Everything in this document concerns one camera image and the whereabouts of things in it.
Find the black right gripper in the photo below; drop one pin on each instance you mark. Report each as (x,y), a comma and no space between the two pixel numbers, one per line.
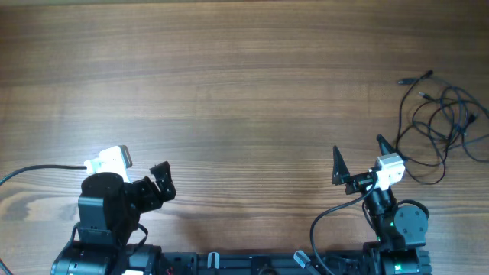
(341,175)

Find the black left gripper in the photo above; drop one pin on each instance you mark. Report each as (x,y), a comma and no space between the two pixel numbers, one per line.
(153,198)

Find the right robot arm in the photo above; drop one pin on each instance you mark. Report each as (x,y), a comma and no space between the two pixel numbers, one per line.
(400,226)

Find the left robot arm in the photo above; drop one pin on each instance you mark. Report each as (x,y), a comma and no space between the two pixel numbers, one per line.
(109,212)

